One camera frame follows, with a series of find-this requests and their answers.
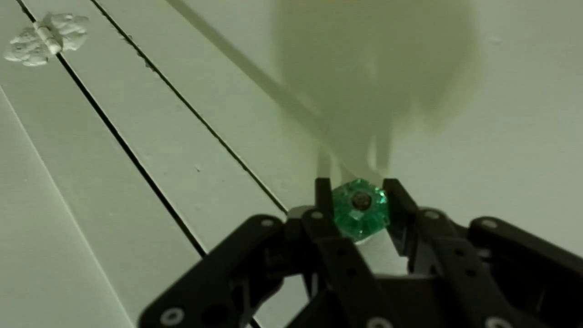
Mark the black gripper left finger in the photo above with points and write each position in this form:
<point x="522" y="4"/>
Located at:
<point x="232" y="283"/>

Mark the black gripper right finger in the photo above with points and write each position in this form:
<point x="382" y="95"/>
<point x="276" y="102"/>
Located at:
<point x="491" y="272"/>

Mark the green glass cabinet knob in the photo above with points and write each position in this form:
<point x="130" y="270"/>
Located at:
<point x="360" y="210"/>

